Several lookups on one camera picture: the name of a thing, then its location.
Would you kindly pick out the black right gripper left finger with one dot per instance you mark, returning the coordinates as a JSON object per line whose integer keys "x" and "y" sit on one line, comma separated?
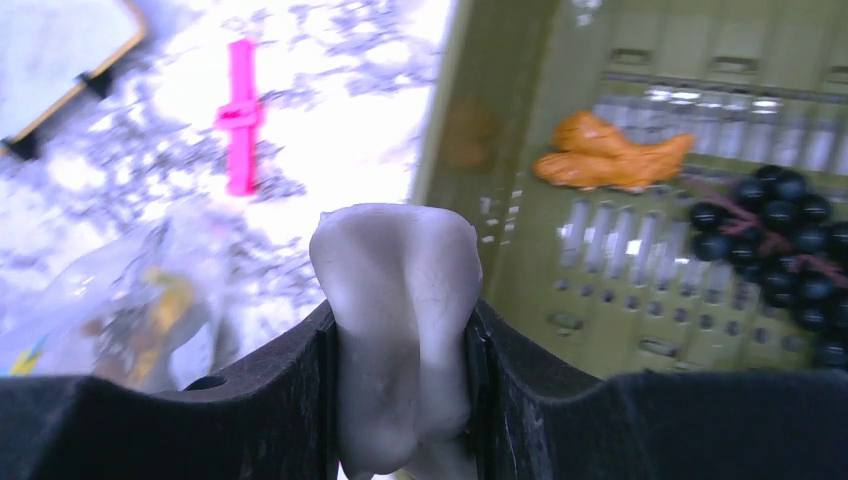
{"x": 269, "y": 415}

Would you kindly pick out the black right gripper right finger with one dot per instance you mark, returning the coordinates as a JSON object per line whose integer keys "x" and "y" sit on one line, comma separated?
{"x": 537, "y": 417}

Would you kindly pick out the yellow toy banana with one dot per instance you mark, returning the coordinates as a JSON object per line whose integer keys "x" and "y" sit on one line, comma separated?
{"x": 153, "y": 344}

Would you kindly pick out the clear zip top bag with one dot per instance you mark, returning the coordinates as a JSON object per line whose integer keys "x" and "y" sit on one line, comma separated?
{"x": 81, "y": 322}

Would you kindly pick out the white toy egg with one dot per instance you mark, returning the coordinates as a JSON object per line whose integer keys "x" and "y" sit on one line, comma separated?
{"x": 402, "y": 282}

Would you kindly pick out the orange toy food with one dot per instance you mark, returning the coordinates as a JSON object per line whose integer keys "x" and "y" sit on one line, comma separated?
{"x": 590, "y": 154}

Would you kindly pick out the pink plastic bag clip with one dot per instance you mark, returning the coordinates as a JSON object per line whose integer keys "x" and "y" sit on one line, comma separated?
{"x": 241, "y": 117}

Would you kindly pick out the green plastic bin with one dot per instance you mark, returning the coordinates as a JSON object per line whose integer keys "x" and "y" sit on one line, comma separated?
{"x": 605, "y": 279}

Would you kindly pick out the black toy grapes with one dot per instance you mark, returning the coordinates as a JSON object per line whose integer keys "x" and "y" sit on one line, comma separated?
{"x": 781, "y": 252}

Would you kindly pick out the wood framed whiteboard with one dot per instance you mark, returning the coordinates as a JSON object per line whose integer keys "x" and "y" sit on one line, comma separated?
{"x": 51, "y": 51}

